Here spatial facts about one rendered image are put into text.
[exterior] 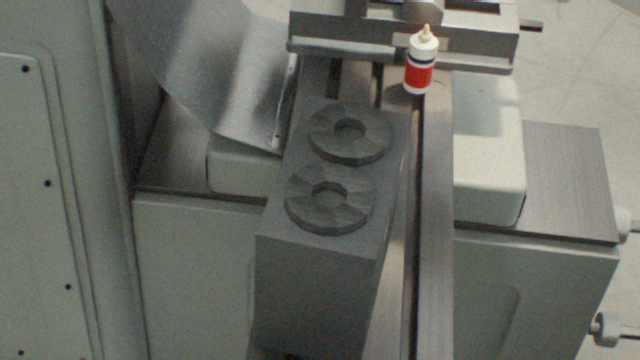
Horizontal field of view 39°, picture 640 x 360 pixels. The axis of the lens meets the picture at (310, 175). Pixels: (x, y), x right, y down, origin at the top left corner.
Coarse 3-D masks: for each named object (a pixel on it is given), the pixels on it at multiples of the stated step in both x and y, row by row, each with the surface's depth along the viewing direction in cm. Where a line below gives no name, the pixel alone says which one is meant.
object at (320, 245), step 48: (336, 144) 94; (384, 144) 94; (288, 192) 88; (336, 192) 91; (384, 192) 91; (288, 240) 86; (336, 240) 86; (384, 240) 94; (288, 288) 91; (336, 288) 89; (288, 336) 96; (336, 336) 94
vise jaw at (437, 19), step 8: (408, 0) 130; (416, 0) 130; (424, 0) 130; (432, 0) 130; (440, 0) 132; (408, 8) 131; (416, 8) 131; (424, 8) 131; (432, 8) 131; (440, 8) 131; (408, 16) 132; (416, 16) 132; (424, 16) 132; (432, 16) 132; (440, 16) 132; (440, 24) 133
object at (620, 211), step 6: (618, 210) 155; (624, 210) 155; (618, 216) 154; (624, 216) 154; (618, 222) 154; (624, 222) 154; (630, 222) 155; (636, 222) 156; (618, 228) 154; (624, 228) 153; (630, 228) 155; (636, 228) 156; (618, 234) 154; (624, 234) 154; (624, 240) 155
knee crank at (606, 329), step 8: (600, 312) 155; (600, 320) 154; (608, 320) 153; (616, 320) 153; (592, 328) 154; (600, 328) 154; (608, 328) 153; (616, 328) 152; (624, 328) 154; (632, 328) 154; (600, 336) 153; (608, 336) 153; (616, 336) 152; (624, 336) 154; (632, 336) 154; (600, 344) 154; (608, 344) 153; (616, 344) 154
